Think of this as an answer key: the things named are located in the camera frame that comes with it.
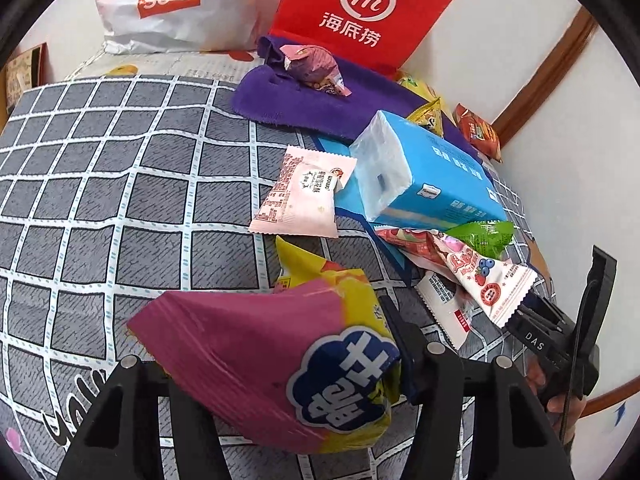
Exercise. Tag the bear print snack packet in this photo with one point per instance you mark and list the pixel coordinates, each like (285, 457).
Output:
(480, 275)

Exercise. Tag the white plastic shopping bag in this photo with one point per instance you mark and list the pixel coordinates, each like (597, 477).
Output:
(220, 5)

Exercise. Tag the green snack packet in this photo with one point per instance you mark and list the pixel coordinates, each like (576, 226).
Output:
(482, 237)

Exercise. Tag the grey checked blanket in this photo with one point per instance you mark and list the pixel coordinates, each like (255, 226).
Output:
(125, 200)

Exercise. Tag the red paper bag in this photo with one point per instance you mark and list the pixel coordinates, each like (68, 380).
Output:
(310, 10)

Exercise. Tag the red and orange snack packet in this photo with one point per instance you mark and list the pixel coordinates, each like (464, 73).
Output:
(477, 132)

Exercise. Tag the yellow triangular snack packet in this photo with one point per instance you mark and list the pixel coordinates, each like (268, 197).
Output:
(430, 115)

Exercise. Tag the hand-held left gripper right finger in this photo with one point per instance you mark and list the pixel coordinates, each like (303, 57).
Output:
(410, 385)

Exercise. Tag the patterned book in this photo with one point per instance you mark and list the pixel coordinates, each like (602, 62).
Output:
(25, 72)

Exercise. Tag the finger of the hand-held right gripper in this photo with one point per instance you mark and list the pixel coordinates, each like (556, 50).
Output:
(547, 315)

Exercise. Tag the blue tissue pack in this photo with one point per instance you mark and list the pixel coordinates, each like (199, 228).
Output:
(430, 180)

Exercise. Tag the brown wooden wall trim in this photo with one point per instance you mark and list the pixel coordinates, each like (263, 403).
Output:
(545, 75)

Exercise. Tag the pink and yellow snack bag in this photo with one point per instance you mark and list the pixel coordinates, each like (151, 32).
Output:
(240, 340)

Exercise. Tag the white packet with red label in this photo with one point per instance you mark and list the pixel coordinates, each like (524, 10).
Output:
(445, 310)

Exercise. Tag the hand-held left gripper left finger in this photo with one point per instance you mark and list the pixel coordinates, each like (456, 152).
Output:
(125, 400)

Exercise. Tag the pink and purple snack packet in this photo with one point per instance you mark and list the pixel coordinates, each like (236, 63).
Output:
(312, 65)

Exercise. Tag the person's right hand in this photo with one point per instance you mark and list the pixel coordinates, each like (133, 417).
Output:
(560, 410)

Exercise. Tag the pale pink snack packet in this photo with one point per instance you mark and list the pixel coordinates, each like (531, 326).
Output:
(300, 195)

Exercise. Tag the white fruit print sheet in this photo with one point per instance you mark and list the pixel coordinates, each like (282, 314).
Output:
(165, 65)

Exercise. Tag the purple towel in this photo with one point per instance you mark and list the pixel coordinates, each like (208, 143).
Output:
(310, 105)

